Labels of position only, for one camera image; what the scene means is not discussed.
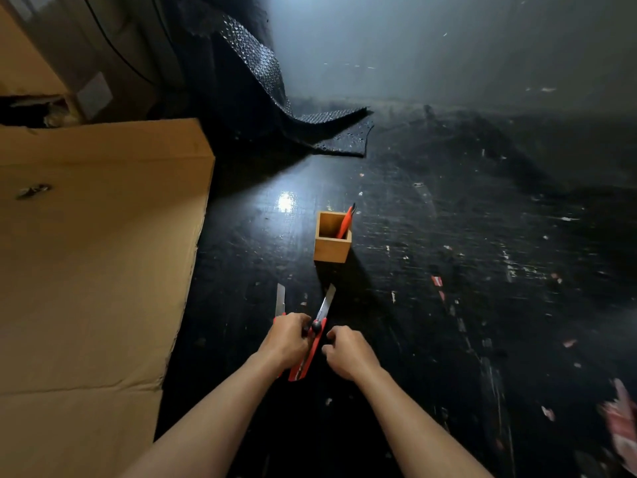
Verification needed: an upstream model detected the red and white paper scrap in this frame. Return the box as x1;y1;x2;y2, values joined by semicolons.
599;378;637;474

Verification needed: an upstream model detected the red utility knife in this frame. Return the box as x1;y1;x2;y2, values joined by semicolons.
272;283;287;324
288;284;337;382
336;203;357;240

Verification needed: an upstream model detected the brown cardboard box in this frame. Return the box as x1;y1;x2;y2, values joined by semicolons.
0;0;186;129

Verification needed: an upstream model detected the large flat cardboard sheet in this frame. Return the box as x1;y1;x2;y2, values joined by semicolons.
0;118;216;478

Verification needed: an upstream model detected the person's right hand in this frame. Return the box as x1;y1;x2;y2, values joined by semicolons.
321;325;382;383

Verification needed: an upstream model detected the square wooden pen holder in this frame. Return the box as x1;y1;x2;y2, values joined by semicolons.
314;211;353;264

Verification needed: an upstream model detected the black bubble wrap sheet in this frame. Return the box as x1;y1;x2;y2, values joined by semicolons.
172;0;375;158

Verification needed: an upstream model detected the black cable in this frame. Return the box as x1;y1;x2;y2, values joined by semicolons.
81;0;159;87

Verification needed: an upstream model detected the person's left forearm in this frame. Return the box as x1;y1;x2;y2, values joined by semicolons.
121;351;288;478

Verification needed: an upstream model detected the person's left hand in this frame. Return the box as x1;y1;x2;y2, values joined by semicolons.
257;313;314;371

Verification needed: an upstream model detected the person's right forearm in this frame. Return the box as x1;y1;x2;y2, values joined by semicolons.
355;367;494;478

